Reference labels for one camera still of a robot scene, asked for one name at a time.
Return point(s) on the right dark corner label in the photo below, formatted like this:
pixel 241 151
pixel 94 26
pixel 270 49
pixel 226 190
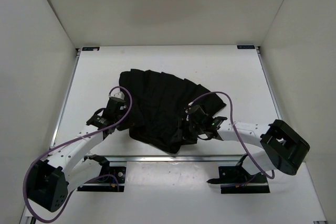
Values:
pixel 245 47

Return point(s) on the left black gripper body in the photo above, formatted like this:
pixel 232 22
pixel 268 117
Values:
pixel 124 124

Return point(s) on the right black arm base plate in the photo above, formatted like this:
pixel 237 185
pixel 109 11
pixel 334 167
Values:
pixel 235 180

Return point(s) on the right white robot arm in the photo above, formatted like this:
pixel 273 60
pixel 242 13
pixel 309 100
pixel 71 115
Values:
pixel 268 147

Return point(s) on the left dark corner label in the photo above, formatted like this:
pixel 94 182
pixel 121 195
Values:
pixel 90 48

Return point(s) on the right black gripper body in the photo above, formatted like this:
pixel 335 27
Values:
pixel 191 130

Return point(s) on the black pleated skirt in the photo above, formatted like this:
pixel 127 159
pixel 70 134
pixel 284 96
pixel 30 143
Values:
pixel 158 103

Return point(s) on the aluminium table front rail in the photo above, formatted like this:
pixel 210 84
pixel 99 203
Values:
pixel 185 158

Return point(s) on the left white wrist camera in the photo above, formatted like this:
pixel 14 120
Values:
pixel 119 95

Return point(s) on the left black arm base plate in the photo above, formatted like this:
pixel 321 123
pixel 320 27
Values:
pixel 112 179

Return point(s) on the dark corner label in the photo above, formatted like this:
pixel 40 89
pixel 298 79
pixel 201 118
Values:
pixel 90 48
pixel 245 47

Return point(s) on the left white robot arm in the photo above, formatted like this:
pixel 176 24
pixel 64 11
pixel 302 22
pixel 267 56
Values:
pixel 53 176

